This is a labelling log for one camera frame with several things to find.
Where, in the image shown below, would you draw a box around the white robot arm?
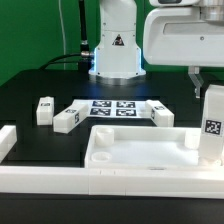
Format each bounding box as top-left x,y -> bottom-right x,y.
89,0 -> 224,95

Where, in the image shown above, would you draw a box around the white desk top panel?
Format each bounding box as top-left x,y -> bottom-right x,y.
84,125 -> 223,169

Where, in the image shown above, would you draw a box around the black cable with connector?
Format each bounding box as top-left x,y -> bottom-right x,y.
39,0 -> 96,70

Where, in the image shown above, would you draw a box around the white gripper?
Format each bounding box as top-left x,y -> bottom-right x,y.
143,7 -> 224,98

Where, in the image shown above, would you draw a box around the fiducial marker sheet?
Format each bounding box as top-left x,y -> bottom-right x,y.
73,99 -> 151,119

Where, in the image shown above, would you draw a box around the white thin cable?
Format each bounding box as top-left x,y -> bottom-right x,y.
58,0 -> 67,70

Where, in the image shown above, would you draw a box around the white U-shaped obstacle fence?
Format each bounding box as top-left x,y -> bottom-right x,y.
0,125 -> 224,199

